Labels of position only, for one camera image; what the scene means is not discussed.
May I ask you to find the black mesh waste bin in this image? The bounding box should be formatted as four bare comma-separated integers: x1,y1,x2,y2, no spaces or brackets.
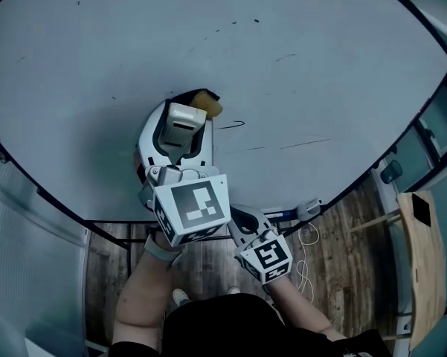
379,159,403,184

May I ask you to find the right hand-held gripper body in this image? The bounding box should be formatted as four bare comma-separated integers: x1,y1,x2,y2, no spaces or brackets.
234,228,294,285

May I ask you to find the person's black shirt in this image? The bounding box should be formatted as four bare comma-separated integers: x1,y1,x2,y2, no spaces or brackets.
107,293,393,357

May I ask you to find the black phone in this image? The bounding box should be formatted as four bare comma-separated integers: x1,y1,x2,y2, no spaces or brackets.
411,193,431,228

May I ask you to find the person's right forearm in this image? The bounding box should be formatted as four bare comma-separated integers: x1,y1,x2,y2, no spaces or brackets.
267,279,347,344

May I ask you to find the person's left hand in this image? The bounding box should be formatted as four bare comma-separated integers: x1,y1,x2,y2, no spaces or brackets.
132,150,149,185

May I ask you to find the person's left forearm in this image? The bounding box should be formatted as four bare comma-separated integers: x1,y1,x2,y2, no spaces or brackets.
113,228,183,345

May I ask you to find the white whiteboard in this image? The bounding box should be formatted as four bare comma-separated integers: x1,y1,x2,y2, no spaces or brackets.
0,0,447,225

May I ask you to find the grey wristband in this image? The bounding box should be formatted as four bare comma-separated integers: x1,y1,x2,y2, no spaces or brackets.
144,234,185,266

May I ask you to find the white cable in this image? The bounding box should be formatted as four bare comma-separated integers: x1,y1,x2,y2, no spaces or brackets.
295,221,321,304

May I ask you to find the person's left shoe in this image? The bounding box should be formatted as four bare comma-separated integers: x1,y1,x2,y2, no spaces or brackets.
172,288,190,306

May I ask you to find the grey clip-on device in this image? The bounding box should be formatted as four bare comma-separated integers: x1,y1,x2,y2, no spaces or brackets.
296,198,323,222

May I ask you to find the light wooden side table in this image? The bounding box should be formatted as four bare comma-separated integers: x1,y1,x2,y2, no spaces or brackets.
347,190,447,353

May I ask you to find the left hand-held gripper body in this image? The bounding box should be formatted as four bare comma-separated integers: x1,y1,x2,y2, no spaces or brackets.
138,164,233,248

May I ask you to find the yellow black eraser sponge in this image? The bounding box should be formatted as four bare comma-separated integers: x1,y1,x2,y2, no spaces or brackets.
170,89,224,119

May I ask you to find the white metal frame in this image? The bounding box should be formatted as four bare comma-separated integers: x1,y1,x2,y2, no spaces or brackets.
24,336,109,357

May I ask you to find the blue marker pen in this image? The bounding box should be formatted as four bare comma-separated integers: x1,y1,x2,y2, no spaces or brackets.
266,209,298,219

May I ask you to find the dark-framed glass partition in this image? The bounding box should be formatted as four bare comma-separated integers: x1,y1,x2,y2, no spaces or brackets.
371,9,447,357

